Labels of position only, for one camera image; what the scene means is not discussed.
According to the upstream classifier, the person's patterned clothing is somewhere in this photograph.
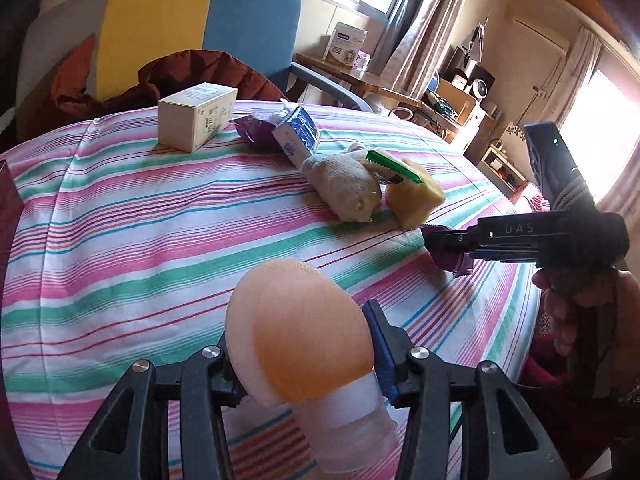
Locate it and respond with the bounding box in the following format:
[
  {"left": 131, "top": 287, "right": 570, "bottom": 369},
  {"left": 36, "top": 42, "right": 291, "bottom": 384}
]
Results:
[{"left": 517, "top": 310, "right": 640, "bottom": 480}]

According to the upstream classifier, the white blue carton box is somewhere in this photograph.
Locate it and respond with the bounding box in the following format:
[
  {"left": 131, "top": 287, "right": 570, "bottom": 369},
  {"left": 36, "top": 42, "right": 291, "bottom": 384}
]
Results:
[{"left": 325, "top": 21, "right": 369, "bottom": 72}]

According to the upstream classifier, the person's right hand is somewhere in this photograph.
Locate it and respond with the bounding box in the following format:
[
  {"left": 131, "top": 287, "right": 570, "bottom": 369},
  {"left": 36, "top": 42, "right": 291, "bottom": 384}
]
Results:
[{"left": 532, "top": 267, "right": 577, "bottom": 361}]

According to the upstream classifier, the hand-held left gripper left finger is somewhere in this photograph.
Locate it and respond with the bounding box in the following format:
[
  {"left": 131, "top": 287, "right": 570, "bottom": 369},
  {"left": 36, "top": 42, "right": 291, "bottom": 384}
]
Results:
[{"left": 57, "top": 345, "right": 251, "bottom": 480}]

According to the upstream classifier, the yellow sponge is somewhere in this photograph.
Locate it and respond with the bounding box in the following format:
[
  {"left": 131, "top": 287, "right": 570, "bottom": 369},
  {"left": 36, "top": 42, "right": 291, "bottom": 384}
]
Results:
[{"left": 387, "top": 157, "right": 446, "bottom": 231}]

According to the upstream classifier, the wooden side table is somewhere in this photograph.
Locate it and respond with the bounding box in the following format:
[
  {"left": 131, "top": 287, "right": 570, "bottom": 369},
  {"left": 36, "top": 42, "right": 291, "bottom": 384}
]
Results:
[{"left": 295, "top": 52, "right": 432, "bottom": 109}]

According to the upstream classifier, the dark red jacket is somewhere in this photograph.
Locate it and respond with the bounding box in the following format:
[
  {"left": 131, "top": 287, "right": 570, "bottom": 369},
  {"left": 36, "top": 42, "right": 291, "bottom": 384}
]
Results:
[{"left": 50, "top": 35, "right": 289, "bottom": 128}]

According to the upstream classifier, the purple packet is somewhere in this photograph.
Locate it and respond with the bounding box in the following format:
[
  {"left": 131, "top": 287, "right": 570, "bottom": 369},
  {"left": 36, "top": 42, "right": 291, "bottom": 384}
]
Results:
[{"left": 424, "top": 226, "right": 475, "bottom": 279}]

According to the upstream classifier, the striped bedsheet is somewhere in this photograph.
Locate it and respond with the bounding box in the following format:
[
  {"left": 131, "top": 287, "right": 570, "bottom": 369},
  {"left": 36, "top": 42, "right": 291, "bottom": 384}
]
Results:
[{"left": 0, "top": 100, "right": 543, "bottom": 480}]

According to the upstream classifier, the blue white milk carton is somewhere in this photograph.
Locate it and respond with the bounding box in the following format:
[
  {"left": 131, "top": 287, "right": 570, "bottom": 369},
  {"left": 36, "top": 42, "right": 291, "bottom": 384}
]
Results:
[{"left": 271, "top": 105, "right": 322, "bottom": 170}]

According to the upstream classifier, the rolled beige sock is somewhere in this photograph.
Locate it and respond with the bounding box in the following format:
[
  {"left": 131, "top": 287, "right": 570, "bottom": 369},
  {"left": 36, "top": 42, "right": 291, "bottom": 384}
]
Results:
[{"left": 302, "top": 152, "right": 384, "bottom": 224}]

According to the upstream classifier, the beige cardboard box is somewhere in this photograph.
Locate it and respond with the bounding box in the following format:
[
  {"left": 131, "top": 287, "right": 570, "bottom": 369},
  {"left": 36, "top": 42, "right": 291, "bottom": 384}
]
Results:
[{"left": 157, "top": 82, "right": 239, "bottom": 154}]

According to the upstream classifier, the pale patterned curtain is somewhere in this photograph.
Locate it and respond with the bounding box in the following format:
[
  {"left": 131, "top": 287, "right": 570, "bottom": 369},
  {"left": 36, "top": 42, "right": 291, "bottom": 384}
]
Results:
[{"left": 555, "top": 25, "right": 606, "bottom": 127}]

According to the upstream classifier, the pink quilt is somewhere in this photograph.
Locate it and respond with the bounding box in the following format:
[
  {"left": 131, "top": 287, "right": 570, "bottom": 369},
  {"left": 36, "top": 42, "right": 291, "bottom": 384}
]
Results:
[{"left": 515, "top": 184, "right": 552, "bottom": 212}]

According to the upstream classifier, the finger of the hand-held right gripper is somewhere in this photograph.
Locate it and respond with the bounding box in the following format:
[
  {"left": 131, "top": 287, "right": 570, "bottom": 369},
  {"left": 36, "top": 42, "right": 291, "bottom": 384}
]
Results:
[{"left": 421, "top": 226, "right": 480, "bottom": 261}]

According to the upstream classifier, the black silver stereo speaker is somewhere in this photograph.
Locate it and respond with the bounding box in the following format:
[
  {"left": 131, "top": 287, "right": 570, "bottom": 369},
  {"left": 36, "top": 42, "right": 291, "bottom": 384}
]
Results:
[{"left": 445, "top": 45, "right": 496, "bottom": 99}]

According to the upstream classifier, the light wooden cabinet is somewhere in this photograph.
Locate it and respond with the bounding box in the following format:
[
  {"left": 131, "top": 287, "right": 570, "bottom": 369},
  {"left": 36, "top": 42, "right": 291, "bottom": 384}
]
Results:
[{"left": 425, "top": 77, "right": 489, "bottom": 142}]

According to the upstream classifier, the grey yellow blue armchair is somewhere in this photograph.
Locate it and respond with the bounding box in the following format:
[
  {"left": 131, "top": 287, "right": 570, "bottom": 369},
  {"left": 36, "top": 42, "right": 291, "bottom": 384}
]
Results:
[{"left": 15, "top": 0, "right": 372, "bottom": 146}]

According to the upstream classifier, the green white packet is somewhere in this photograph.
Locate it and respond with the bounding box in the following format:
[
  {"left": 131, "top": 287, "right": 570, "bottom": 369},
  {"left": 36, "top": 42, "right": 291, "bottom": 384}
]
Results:
[{"left": 364, "top": 149, "right": 429, "bottom": 185}]

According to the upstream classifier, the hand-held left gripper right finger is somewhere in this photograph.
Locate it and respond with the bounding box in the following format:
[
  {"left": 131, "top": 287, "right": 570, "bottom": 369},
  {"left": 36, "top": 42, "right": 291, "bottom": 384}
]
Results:
[{"left": 362, "top": 300, "right": 571, "bottom": 480}]

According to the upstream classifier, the purple foil wrapper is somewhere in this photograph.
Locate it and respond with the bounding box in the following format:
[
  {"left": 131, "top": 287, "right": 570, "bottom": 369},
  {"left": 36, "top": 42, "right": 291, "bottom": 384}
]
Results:
[{"left": 234, "top": 115, "right": 281, "bottom": 150}]

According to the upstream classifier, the long beige curtain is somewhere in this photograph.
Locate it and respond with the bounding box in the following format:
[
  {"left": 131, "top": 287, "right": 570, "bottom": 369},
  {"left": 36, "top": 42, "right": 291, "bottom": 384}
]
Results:
[{"left": 380, "top": 0, "right": 496, "bottom": 97}]

